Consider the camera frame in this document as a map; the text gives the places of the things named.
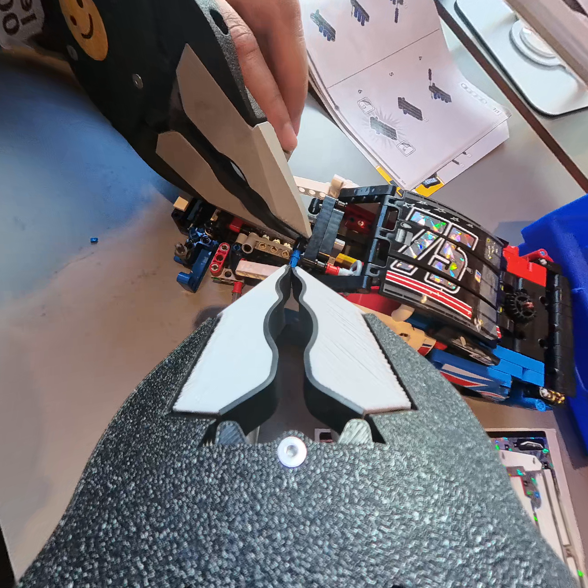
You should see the person's left hand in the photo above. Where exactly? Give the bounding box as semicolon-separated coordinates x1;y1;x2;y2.
223;0;309;160

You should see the blue plastic bin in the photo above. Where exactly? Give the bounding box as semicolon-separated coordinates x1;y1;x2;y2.
519;195;588;451

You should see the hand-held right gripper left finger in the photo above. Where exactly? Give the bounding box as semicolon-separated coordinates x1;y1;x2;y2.
173;266;293;436

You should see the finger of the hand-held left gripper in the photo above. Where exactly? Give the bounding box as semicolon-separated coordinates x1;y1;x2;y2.
175;43;314;238
155;131;296;239

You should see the open instruction booklet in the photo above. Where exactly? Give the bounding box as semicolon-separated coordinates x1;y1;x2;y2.
299;0;511;196

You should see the grey desk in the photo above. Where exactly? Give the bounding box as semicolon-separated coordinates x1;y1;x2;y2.
434;0;588;191
0;60;588;579

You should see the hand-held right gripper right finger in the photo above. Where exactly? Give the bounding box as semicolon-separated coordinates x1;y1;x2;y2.
293;266;413;433

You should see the holographic sticker sheet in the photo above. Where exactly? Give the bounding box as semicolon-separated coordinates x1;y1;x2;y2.
487;429;588;584

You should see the toy brick race car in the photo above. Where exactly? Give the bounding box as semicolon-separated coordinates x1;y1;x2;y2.
171;172;577;412

